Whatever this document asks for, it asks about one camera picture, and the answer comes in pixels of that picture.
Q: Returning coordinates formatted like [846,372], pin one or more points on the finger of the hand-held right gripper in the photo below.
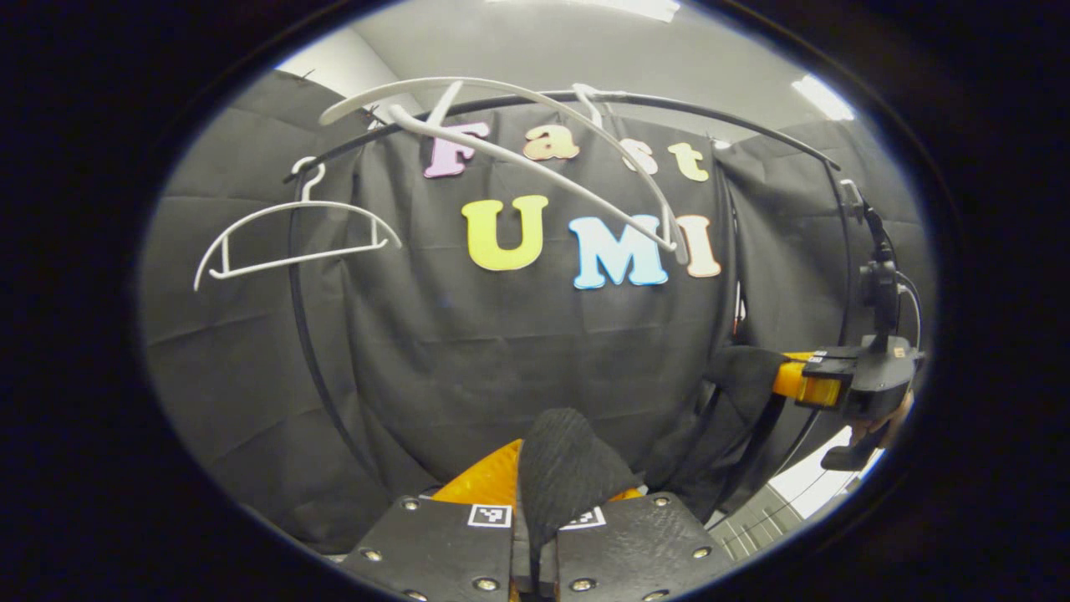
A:
[815,389]
[836,354]

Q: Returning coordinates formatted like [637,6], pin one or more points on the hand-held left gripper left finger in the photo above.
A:
[426,552]

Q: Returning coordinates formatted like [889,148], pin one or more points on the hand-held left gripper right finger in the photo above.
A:
[644,552]

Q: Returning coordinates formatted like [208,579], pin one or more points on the black knit jacket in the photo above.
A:
[568,468]

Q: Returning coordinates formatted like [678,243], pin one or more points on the white plastic hanger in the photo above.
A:
[535,171]
[301,258]

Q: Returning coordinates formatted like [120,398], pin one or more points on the black metal clothes rack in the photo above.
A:
[294,276]

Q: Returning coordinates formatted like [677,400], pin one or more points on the white flat panel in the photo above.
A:
[807,485]

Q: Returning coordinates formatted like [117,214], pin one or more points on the grey ribbed panel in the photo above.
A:
[752,527]

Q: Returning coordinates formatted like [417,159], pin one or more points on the black backdrop cloth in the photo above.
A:
[460,368]

